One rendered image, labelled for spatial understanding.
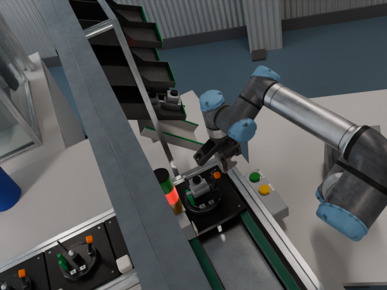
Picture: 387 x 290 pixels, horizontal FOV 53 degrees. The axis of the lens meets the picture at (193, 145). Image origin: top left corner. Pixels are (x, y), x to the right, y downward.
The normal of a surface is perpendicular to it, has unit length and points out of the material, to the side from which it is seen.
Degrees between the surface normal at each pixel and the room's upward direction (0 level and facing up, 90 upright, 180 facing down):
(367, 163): 31
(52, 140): 0
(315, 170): 0
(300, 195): 0
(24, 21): 90
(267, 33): 90
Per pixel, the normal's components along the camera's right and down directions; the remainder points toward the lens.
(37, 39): -0.06, 0.74
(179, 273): -0.22, -0.66
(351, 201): -0.49, -0.15
